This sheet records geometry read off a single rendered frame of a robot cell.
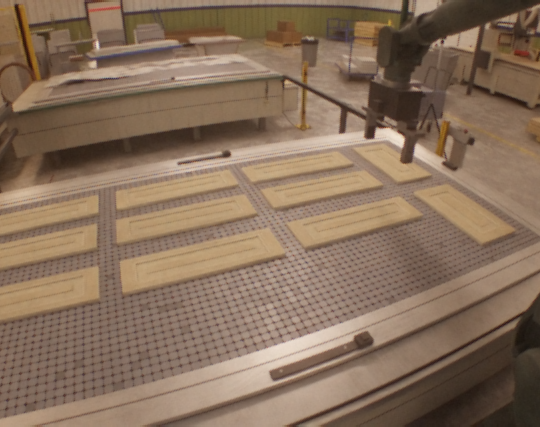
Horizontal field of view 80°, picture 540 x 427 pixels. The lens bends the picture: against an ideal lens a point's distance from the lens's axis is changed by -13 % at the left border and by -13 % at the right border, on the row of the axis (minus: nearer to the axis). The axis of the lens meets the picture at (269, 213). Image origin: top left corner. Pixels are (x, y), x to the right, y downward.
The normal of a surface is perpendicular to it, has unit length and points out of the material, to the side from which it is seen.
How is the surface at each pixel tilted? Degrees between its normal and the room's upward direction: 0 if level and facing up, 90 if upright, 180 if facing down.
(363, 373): 0
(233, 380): 0
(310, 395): 0
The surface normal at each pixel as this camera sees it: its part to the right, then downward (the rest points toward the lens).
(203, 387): 0.00, -0.84
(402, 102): 0.33, 0.51
